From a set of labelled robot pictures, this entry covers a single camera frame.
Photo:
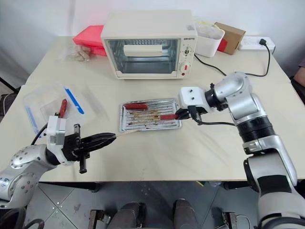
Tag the white plastic bin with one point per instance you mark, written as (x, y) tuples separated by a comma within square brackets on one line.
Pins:
[(208, 43)]

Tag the dark rounded robot foot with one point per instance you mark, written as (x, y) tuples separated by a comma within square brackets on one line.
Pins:
[(127, 215), (185, 213)]

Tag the long red sausage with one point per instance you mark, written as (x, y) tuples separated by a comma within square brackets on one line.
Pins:
[(136, 106)]

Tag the clear plastic zip bag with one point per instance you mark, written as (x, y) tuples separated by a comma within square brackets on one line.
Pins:
[(51, 95)]

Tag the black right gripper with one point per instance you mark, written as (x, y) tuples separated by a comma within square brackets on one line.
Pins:
[(197, 112)]

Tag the red sausage in clear container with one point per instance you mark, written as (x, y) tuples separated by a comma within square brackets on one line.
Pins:
[(63, 108)]

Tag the thin wooden skewer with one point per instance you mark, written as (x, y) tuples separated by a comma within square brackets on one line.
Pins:
[(126, 133)]

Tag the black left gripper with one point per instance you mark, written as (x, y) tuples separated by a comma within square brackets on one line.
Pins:
[(71, 145)]

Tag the short red sausage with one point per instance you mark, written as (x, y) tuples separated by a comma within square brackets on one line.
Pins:
[(168, 117)]

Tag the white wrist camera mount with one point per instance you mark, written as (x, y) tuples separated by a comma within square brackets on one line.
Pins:
[(191, 96), (57, 132)]

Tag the red plastic box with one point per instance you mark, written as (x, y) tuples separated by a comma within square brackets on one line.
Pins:
[(89, 38)]

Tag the clear bag of wooden pieces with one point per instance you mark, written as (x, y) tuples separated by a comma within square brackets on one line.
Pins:
[(77, 53)]

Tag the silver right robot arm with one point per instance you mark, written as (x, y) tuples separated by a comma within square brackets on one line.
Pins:
[(257, 133)]

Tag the white power strip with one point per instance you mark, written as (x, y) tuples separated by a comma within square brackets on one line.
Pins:
[(250, 43)]

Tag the brown cardboard box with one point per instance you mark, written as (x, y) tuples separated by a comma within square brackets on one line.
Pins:
[(232, 35)]

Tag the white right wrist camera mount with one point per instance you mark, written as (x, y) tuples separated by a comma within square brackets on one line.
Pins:
[(191, 96)]

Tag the red packet beside cardboard box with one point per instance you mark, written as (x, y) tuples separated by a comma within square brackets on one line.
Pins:
[(222, 44)]

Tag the seated bystander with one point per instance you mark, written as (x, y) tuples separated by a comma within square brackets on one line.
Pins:
[(299, 78)]

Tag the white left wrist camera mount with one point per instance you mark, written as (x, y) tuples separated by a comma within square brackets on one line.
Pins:
[(57, 132)]

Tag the silver ribbed metal tray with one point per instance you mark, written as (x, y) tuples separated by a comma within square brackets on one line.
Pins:
[(145, 118)]

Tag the cream toaster oven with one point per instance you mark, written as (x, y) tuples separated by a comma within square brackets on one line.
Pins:
[(143, 31)]

